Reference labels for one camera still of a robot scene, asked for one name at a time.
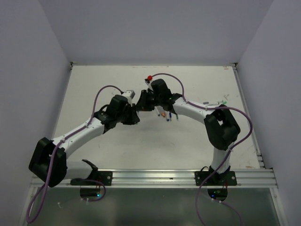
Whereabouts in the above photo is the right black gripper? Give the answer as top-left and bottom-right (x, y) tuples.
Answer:
(135, 89), (163, 111)

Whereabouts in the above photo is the dark blue capped marker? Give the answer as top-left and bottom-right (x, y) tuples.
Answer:
(165, 112), (170, 121)

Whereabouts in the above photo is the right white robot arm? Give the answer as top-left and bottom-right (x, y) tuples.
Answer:
(136, 79), (240, 185)

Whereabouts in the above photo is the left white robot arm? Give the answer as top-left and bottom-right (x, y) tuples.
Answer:
(29, 90), (140, 187)

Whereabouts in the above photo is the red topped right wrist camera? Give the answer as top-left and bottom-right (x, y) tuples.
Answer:
(144, 75), (153, 86)

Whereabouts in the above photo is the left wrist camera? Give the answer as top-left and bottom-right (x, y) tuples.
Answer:
(122, 90), (135, 105)

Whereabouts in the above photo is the aluminium mounting rail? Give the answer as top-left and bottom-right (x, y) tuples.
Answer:
(30, 168), (276, 189)

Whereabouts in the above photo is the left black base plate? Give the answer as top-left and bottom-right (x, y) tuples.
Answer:
(70, 170), (113, 186)

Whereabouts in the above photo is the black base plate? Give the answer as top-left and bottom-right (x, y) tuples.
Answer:
(194, 170), (238, 186)
(70, 170), (113, 186)

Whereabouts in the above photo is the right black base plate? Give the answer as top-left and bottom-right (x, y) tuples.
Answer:
(194, 170), (238, 186)

